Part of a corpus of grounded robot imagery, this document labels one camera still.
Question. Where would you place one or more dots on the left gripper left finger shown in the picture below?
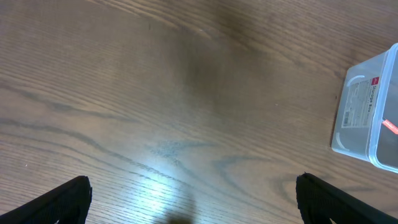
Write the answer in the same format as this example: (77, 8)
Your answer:
(69, 203)

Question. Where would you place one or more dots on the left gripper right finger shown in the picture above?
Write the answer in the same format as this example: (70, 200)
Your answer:
(321, 203)

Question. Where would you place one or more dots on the clear plastic storage container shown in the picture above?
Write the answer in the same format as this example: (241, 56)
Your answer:
(369, 95)

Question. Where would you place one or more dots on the small hammer with black grip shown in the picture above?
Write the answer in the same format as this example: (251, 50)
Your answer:
(389, 125)

